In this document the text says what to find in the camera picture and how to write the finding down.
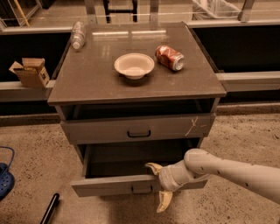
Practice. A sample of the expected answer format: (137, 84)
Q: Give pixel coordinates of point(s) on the black rod on floor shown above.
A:
(49, 211)

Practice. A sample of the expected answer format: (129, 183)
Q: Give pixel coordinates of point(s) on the black chair frame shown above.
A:
(108, 11)

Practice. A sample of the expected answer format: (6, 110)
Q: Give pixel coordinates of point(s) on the red soda can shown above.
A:
(170, 58)

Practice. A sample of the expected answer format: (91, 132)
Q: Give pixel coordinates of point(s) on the blue device with cable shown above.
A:
(7, 180)

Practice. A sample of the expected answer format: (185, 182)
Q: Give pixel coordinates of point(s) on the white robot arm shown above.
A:
(199, 164)

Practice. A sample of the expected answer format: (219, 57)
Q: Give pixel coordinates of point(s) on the open cardboard box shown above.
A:
(31, 72)

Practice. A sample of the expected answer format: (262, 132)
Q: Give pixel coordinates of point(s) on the metal wire rack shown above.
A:
(18, 12)

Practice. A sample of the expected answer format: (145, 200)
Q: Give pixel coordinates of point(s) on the grey drawer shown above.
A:
(142, 128)
(119, 168)

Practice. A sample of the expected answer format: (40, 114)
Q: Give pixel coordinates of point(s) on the clear plastic water bottle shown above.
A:
(78, 35)

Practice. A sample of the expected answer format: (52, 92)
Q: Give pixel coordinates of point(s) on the grey top drawer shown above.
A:
(142, 128)

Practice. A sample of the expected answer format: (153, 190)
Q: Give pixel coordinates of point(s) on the grey drawer cabinet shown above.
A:
(89, 87)

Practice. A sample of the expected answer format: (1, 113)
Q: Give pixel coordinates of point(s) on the clear plastic bin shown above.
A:
(214, 9)

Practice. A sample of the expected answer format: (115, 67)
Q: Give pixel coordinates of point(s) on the white paper bowl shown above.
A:
(134, 66)

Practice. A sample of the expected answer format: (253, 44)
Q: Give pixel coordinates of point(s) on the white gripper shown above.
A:
(166, 178)

